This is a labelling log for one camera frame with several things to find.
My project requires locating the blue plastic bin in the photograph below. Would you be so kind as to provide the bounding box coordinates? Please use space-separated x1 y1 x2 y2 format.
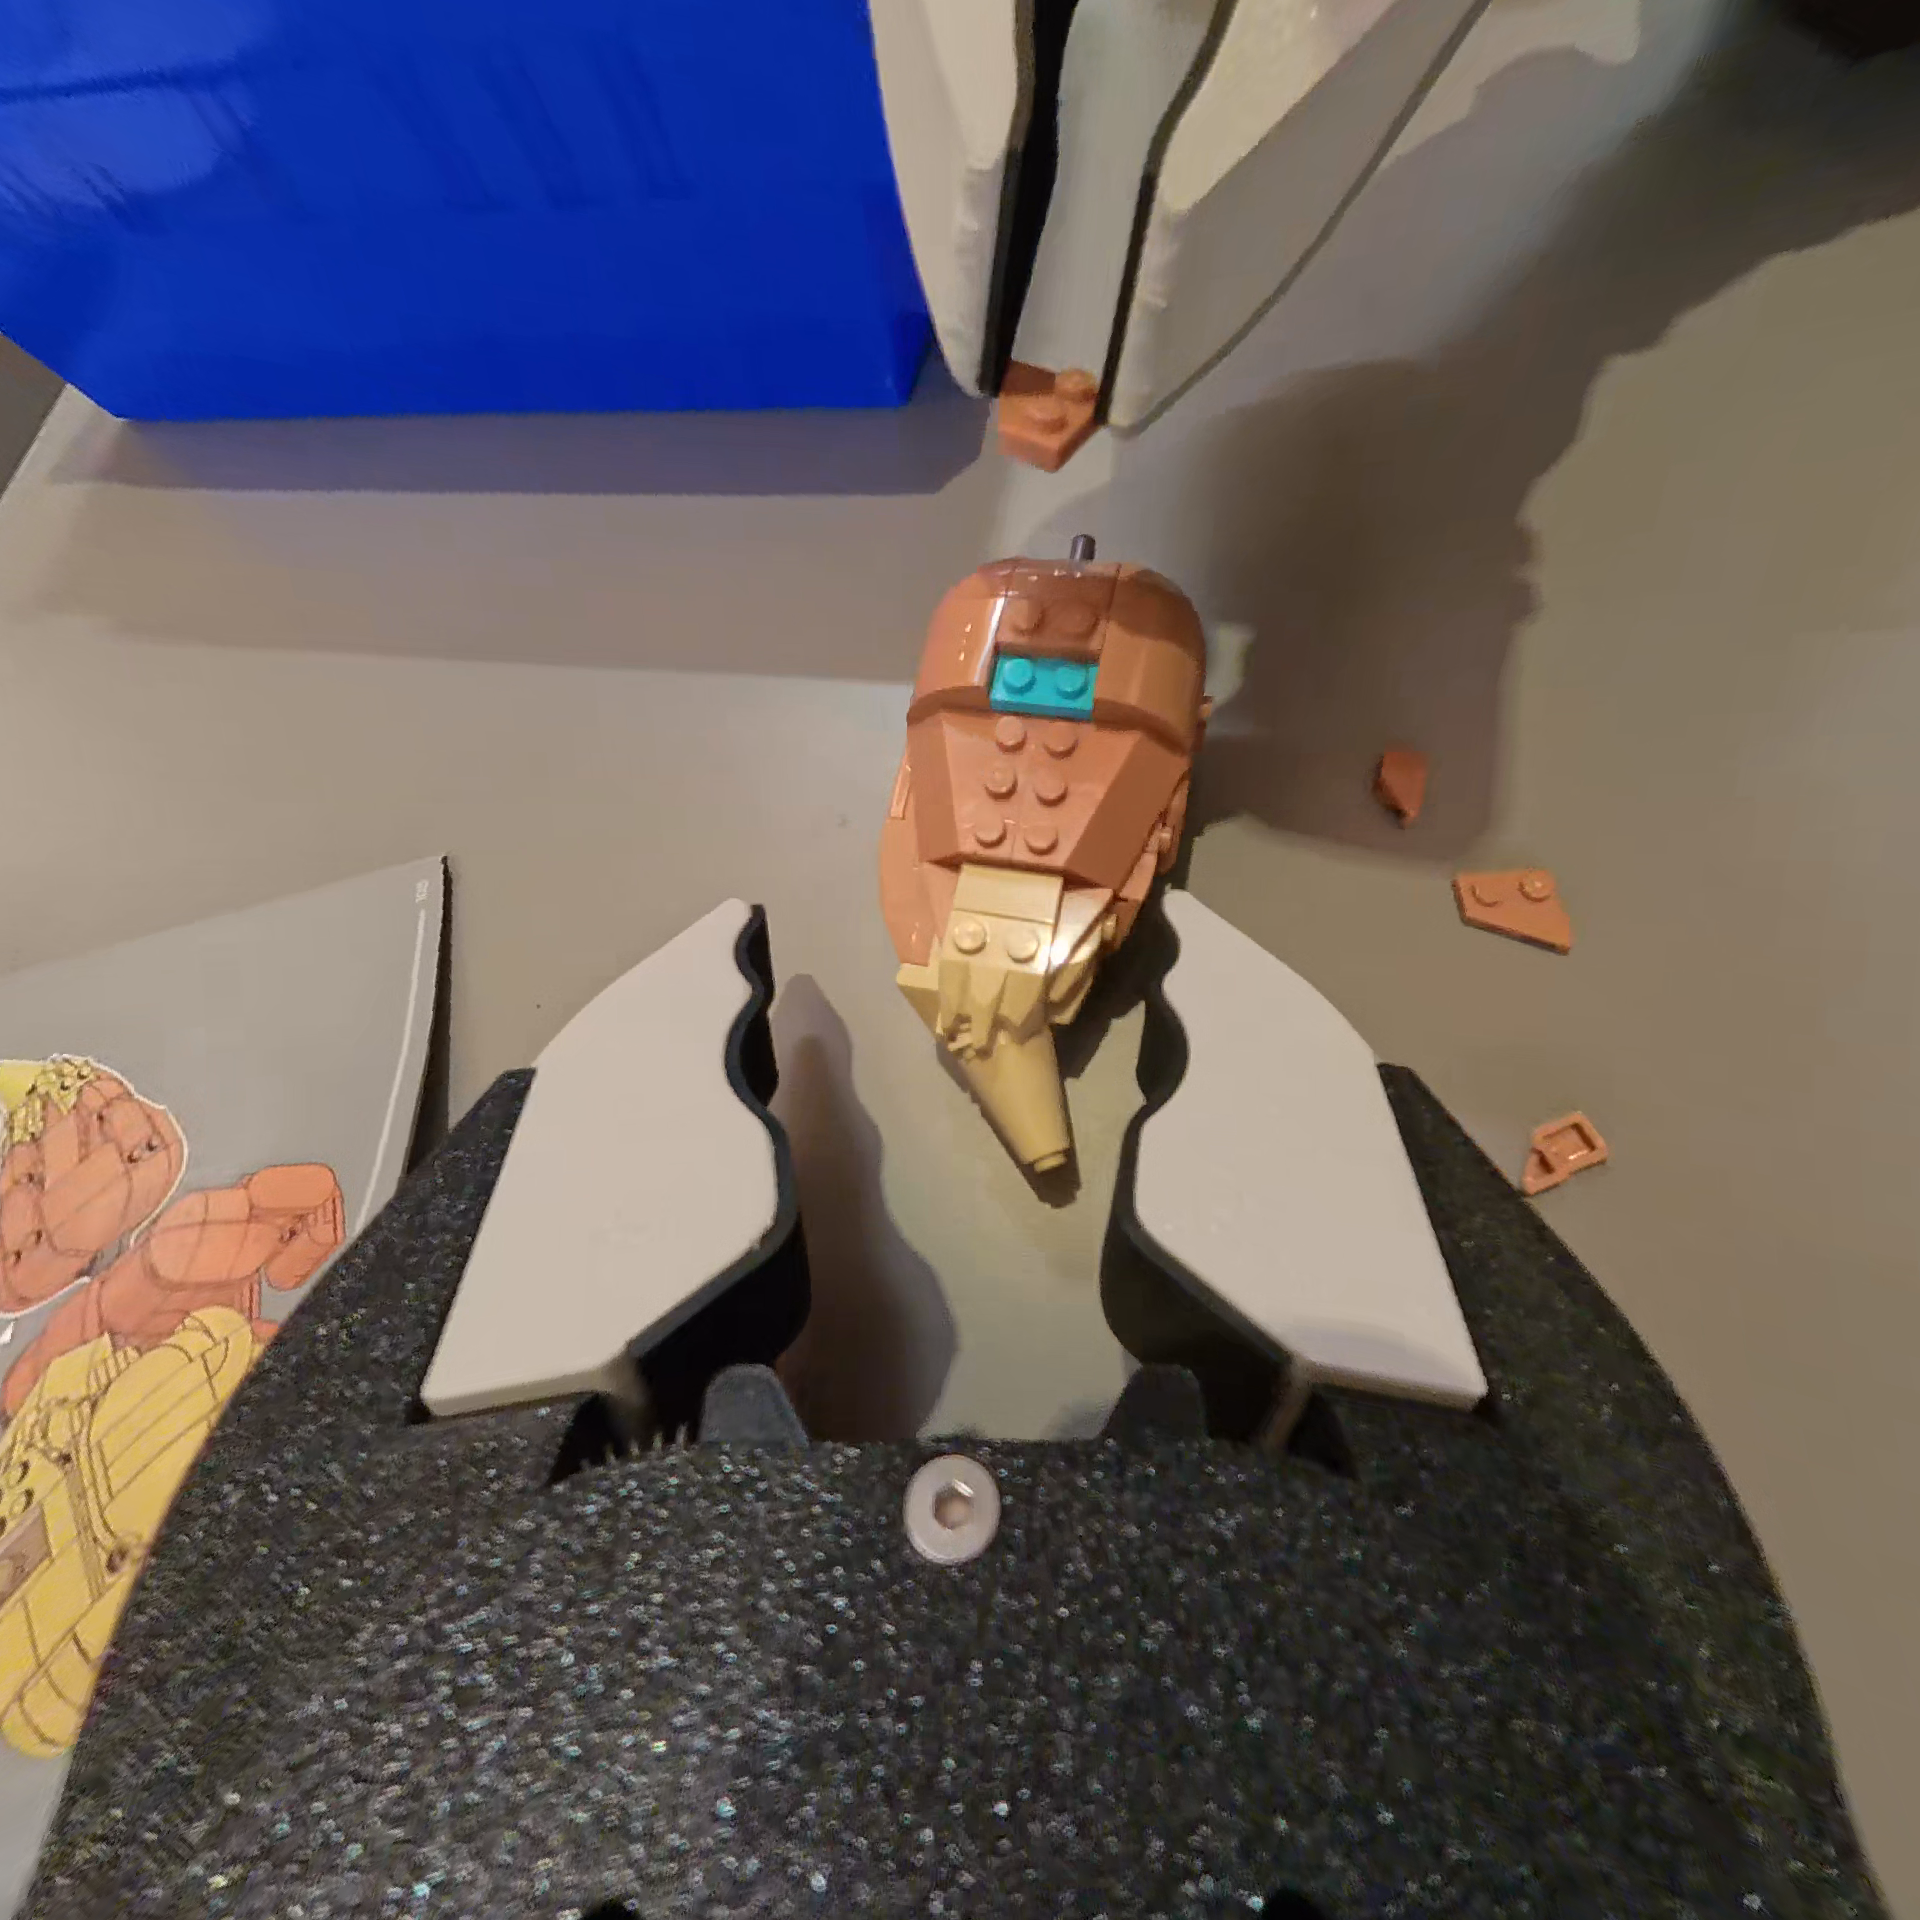
0 0 923 426

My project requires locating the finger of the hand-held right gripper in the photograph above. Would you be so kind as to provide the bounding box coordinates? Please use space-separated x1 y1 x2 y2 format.
1100 0 1504 442
867 0 1086 403

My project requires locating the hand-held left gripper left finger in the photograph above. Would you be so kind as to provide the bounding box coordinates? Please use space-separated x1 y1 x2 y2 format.
416 895 807 1421

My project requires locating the orange brick claw model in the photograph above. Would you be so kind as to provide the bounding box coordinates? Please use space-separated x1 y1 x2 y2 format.
877 532 1214 1202

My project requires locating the grey desk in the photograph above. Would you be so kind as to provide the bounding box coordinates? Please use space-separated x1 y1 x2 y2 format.
0 0 1920 1846

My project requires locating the orange square tile brick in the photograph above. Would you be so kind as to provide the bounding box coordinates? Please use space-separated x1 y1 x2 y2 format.
1520 1110 1612 1197

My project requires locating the grey instruction booklet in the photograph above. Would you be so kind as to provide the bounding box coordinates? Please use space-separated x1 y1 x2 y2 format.
0 855 453 1765

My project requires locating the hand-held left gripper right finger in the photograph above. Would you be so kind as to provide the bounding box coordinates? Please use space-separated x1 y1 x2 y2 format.
1107 888 1493 1413

